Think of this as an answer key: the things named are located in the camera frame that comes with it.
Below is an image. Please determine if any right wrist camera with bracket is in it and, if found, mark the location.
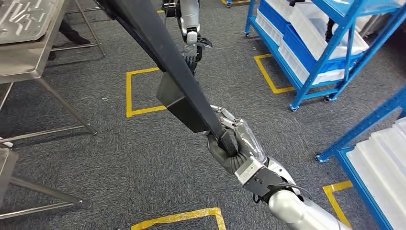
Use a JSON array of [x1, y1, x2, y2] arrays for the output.
[[234, 156, 286, 199]]

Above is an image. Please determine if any blue plastic bin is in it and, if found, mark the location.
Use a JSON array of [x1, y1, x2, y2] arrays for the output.
[[258, 0, 364, 74]]

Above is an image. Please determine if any black plastic frame panel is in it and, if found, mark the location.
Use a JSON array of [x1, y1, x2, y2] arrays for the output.
[[93, 0, 238, 156]]

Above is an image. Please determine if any stamped sheet metal panel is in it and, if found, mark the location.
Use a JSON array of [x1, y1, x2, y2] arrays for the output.
[[0, 0, 61, 45]]

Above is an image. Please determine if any stainless steel table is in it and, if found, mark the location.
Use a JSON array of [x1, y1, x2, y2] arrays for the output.
[[0, 0, 107, 144]]

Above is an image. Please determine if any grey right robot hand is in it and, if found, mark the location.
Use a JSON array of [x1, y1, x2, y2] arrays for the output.
[[203, 105, 269, 175]]

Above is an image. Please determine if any background robot grey hand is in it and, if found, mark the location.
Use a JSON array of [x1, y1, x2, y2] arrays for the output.
[[183, 45, 200, 76]]

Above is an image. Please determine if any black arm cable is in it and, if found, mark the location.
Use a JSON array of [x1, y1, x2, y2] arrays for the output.
[[252, 181, 313, 204]]

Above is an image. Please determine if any blue metal shelf rack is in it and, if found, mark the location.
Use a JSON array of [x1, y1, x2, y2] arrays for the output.
[[315, 85, 406, 230], [243, 0, 406, 112]]

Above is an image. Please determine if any person's foot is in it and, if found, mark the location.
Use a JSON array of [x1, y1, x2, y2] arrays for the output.
[[47, 19, 91, 61]]

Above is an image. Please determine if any black plastic part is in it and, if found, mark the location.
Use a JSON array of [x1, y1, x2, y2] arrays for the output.
[[325, 17, 337, 42]]

